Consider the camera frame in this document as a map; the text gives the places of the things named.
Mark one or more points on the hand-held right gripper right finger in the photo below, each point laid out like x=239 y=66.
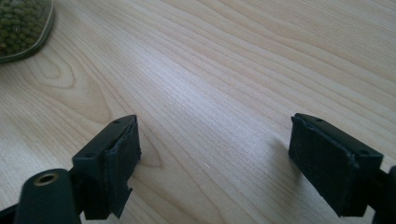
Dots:
x=330 y=168

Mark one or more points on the clear bowl of mung beans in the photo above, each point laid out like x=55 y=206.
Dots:
x=21 y=28

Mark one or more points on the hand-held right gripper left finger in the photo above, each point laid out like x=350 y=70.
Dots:
x=107 y=165

